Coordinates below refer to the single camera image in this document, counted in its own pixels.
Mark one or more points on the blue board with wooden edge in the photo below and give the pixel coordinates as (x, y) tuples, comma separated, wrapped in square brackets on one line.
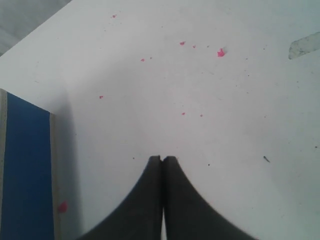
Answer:
[(28, 171)]

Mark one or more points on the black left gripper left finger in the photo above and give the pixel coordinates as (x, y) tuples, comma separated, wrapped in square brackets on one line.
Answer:
[(139, 216)]

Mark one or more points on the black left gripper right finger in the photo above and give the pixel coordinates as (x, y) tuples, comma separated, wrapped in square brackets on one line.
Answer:
[(187, 214)]

